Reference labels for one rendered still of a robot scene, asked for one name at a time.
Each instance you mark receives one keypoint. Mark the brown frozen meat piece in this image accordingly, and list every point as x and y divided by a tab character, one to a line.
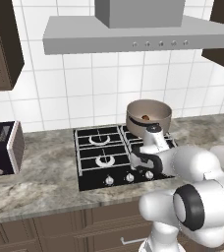
145	117

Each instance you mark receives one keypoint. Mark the beige cooking pot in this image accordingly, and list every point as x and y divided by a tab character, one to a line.
133	124

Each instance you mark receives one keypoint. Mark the brown base cupboard door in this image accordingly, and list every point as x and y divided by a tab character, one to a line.
61	233
9	238

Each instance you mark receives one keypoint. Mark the black and silver toaster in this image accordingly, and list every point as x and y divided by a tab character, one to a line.
2	147

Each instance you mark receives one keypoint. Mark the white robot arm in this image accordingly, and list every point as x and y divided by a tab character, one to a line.
199	203

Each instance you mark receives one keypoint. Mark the silver hob knob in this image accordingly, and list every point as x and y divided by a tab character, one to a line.
129	177
109	180
149	175

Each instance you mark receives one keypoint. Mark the grey range hood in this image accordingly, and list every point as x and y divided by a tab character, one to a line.
117	32

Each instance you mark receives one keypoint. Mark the black gas hob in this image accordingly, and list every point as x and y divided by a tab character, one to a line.
94	154

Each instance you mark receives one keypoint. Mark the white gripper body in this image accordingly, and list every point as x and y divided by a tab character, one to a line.
144	161

